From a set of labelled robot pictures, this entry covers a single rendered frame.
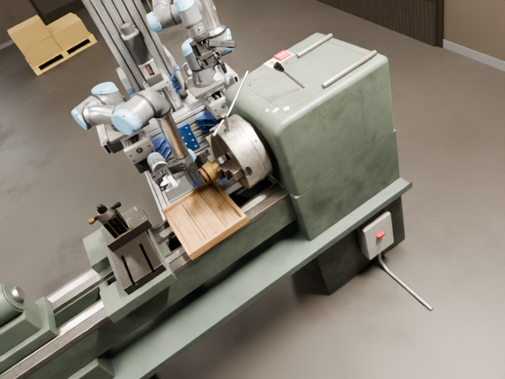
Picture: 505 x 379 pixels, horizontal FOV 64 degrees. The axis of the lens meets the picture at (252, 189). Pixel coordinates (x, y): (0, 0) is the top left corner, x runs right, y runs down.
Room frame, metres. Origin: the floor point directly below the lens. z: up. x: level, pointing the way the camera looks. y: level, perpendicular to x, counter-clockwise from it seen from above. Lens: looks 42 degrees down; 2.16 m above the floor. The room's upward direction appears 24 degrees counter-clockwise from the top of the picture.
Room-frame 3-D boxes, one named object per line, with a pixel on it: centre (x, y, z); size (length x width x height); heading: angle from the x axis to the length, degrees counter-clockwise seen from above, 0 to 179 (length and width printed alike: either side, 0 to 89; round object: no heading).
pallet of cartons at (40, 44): (7.83, 2.12, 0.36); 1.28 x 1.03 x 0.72; 98
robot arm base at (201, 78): (2.09, -0.01, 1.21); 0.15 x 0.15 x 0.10
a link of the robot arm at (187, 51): (2.09, -0.02, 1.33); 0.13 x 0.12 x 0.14; 78
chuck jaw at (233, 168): (1.36, 0.04, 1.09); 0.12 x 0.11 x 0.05; 14
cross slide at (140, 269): (1.33, 0.60, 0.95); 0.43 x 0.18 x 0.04; 14
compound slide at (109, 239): (1.40, 0.58, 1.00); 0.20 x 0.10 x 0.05; 104
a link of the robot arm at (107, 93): (2.01, 0.48, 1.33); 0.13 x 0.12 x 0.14; 127
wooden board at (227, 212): (1.40, 0.26, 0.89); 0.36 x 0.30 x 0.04; 14
